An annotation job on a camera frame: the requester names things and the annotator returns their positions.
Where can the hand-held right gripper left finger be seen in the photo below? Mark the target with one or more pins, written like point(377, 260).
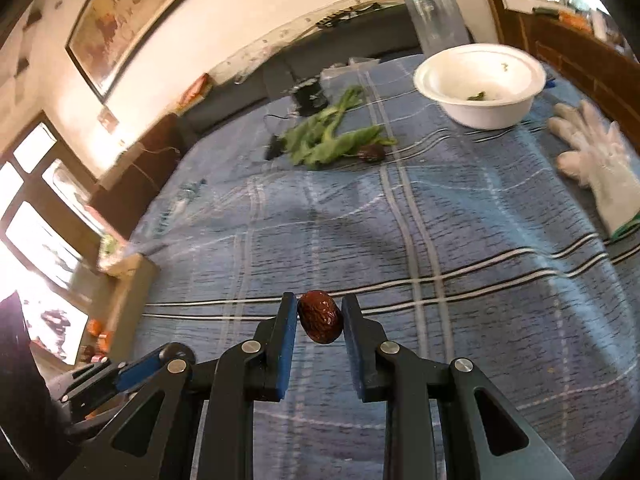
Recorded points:
point(285, 355)

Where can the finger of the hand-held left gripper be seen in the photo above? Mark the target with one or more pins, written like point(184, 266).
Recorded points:
point(90, 385)
point(140, 372)

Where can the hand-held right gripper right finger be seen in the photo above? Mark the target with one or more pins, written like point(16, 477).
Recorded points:
point(352, 355)

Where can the cardboard box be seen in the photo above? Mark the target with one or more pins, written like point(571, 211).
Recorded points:
point(130, 290)

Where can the blue plaid blanket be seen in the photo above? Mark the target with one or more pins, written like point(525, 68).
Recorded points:
point(400, 240)

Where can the window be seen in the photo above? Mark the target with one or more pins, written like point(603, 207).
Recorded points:
point(35, 260)

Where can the dark brown cabinet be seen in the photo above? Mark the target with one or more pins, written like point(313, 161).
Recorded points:
point(140, 175)

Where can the green leafy vegetables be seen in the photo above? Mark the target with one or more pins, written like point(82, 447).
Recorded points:
point(325, 135)

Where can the small black device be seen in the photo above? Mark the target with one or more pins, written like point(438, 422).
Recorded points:
point(307, 95)

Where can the red packet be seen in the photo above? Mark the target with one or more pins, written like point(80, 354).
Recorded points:
point(192, 92)

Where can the white bowl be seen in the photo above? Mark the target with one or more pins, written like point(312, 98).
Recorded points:
point(480, 82)

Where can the white work glove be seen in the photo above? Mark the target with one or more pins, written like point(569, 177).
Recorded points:
point(595, 155)

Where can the clear glass cup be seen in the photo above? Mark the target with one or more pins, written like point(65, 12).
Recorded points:
point(437, 20)

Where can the wooden headboard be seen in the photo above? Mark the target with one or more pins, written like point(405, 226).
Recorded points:
point(575, 45)

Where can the white book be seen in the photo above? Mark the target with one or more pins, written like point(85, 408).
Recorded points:
point(522, 4)

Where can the orange packet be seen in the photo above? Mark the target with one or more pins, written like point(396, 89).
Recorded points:
point(575, 19)

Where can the white bottle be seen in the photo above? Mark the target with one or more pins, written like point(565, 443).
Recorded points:
point(597, 22)

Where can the wall socket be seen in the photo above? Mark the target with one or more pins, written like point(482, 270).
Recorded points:
point(107, 119)

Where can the dark grey bed frame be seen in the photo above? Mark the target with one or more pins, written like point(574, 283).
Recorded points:
point(300, 45)

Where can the framed wall painting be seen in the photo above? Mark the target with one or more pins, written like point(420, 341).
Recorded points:
point(140, 15)

